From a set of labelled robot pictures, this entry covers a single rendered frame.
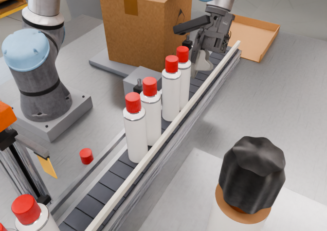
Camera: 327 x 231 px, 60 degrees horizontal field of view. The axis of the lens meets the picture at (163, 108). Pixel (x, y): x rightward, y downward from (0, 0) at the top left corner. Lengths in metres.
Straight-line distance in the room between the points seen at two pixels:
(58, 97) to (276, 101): 0.71
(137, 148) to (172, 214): 0.17
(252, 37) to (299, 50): 0.21
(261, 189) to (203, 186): 0.33
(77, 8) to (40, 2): 2.24
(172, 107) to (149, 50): 0.32
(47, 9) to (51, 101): 0.26
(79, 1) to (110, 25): 2.01
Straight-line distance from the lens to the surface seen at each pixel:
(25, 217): 0.49
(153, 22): 0.98
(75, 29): 1.48
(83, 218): 0.68
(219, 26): 0.86
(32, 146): 0.48
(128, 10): 1.01
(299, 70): 1.25
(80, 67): 1.19
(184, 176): 0.72
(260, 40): 1.39
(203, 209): 0.68
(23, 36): 0.86
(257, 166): 0.38
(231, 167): 0.40
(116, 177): 0.72
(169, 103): 0.78
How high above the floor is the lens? 1.47
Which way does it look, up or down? 43 degrees down
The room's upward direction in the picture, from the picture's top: straight up
